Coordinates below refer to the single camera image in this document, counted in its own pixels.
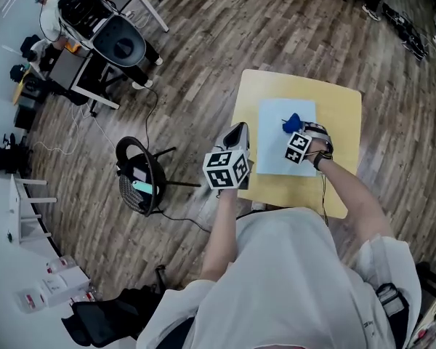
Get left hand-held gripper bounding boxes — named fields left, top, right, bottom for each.
left=202, top=121, right=255, bottom=191

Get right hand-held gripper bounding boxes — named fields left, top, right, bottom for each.
left=285, top=119, right=334, bottom=165

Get blue cloth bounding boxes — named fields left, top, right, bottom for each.
left=280, top=112, right=303, bottom=135

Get grey shoulder pouch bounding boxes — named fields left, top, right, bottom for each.
left=376, top=282, right=411, bottom=345

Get person's right forearm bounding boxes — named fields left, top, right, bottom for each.
left=312, top=158, right=395, bottom=249

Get person's left forearm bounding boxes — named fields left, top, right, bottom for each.
left=198, top=188, right=241, bottom=281

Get person's right hand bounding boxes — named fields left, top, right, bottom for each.
left=307, top=140, right=334, bottom=163

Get black wristwatch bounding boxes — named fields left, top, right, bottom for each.
left=312, top=151, right=334, bottom=170

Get mint green bottle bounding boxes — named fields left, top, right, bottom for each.
left=131, top=180, right=157, bottom=196

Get round black wicker chair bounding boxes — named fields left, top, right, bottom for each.
left=115, top=135, right=203, bottom=217

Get black power strip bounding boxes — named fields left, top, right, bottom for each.
left=381, top=1, right=432, bottom=61

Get person's white shirt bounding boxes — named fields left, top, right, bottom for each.
left=136, top=207, right=422, bottom=349

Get grey shell chair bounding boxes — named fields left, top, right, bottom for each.
left=92, top=15, right=148, bottom=68

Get grey desk white legs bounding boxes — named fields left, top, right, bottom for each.
left=49, top=47, right=121, bottom=111

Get clear bottle red label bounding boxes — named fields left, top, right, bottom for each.
left=69, top=291, right=97, bottom=305
left=45, top=254, right=77, bottom=275

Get black cabinet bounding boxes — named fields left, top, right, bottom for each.
left=13, top=78, right=52, bottom=132

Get white box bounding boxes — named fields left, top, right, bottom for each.
left=41, top=265, right=92, bottom=308

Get yellow desk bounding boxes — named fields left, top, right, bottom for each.
left=12, top=69, right=33, bottom=105

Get black office chair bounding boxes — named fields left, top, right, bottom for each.
left=60, top=265, right=197, bottom=348

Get black bag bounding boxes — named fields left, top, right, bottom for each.
left=0, top=132, right=33, bottom=174

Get cluttered white shelf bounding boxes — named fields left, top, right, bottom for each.
left=408, top=292, right=436, bottom=349

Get clear jug red label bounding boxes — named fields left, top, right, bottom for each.
left=14, top=285, right=47, bottom=314

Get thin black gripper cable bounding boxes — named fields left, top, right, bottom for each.
left=319, top=172, right=331, bottom=227

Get black floor cable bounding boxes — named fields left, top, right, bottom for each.
left=144, top=85, right=214, bottom=232

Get white floor cable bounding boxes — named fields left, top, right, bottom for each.
left=32, top=103, right=119, bottom=156

